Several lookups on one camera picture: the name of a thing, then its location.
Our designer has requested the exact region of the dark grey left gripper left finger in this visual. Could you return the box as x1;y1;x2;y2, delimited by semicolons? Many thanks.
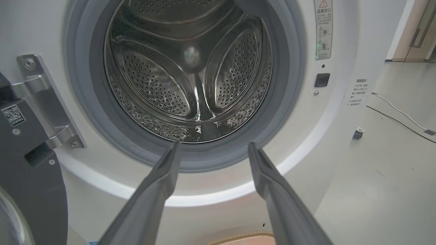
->
98;142;181;245

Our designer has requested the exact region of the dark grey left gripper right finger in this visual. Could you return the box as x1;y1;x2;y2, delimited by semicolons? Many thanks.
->
248;142;333;245

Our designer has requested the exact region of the black round glass washer door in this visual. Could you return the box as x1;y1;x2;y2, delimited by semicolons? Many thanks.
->
0;73;68;245

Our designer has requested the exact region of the cream perforated laundry basket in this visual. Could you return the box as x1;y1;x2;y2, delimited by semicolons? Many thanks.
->
208;231;275;245

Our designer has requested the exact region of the white front-load washing machine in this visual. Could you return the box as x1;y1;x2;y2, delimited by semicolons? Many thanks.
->
0;0;414;245

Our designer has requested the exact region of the stainless steel washing machine drum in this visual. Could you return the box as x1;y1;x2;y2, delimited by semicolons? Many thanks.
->
104;0;273;143

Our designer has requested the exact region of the black square door latch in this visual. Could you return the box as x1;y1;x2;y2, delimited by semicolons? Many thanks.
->
314;73;330;88

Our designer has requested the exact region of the silver metal door hinge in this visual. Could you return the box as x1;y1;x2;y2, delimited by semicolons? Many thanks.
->
17;54;85;149

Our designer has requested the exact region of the small black text label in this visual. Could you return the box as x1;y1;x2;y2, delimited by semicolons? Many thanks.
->
347;79;368;107

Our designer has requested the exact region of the white QR code sticker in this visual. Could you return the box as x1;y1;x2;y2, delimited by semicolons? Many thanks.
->
2;105;26;127

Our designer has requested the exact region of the grey warning label sticker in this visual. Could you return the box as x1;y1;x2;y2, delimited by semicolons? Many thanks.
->
314;0;333;60

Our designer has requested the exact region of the black floor cable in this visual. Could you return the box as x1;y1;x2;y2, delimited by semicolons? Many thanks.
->
366;106;436;144

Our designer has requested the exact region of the white floor cable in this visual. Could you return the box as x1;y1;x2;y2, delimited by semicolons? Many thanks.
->
371;92;436;134

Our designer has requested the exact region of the tan door with long handle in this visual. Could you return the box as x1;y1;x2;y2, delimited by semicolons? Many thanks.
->
392;0;436;63

